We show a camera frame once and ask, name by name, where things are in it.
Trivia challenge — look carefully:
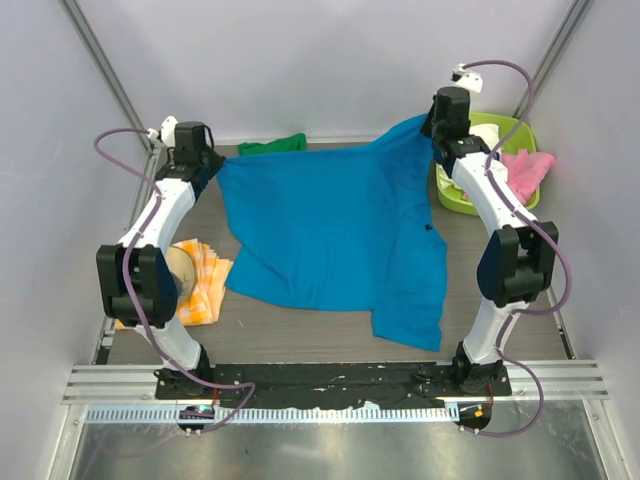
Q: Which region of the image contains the lime green plastic basin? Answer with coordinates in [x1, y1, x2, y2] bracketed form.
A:
[435, 112, 537, 216]

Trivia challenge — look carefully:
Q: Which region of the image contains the blue t shirt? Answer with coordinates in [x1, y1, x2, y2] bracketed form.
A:
[217, 115, 447, 351]

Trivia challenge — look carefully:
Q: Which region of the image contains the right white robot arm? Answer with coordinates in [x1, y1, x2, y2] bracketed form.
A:
[421, 86, 558, 396]

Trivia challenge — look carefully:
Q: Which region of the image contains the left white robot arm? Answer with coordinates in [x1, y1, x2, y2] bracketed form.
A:
[96, 117, 224, 399]

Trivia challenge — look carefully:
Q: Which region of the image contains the white printed t shirt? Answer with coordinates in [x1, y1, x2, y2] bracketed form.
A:
[436, 124, 508, 199]

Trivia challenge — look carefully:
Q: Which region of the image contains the pink t shirt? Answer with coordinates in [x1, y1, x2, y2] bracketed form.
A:
[501, 149, 556, 205]

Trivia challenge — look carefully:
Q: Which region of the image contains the green folded t shirt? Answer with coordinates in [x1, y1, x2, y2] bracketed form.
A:
[237, 133, 307, 156]

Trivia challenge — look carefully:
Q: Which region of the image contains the beige round plate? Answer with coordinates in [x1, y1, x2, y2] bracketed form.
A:
[166, 246, 197, 305]

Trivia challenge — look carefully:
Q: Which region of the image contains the yellow checkered cloth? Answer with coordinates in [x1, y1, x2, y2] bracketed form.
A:
[114, 238, 235, 331]

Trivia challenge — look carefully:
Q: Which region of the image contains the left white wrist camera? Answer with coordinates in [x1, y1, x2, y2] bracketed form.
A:
[146, 116, 178, 148]

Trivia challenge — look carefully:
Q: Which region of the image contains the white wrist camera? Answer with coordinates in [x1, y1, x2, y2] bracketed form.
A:
[451, 64, 484, 95]
[146, 116, 178, 148]

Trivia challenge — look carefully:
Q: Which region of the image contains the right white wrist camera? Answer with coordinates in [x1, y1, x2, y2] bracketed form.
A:
[451, 64, 484, 95]

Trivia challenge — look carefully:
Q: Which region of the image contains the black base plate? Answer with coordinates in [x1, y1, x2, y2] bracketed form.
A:
[153, 362, 512, 410]

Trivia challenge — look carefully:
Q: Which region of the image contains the slotted white cable duct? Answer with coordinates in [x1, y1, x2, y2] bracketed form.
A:
[85, 404, 459, 424]

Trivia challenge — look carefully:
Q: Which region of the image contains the aluminium frame rail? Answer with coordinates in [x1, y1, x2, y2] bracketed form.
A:
[62, 360, 609, 405]

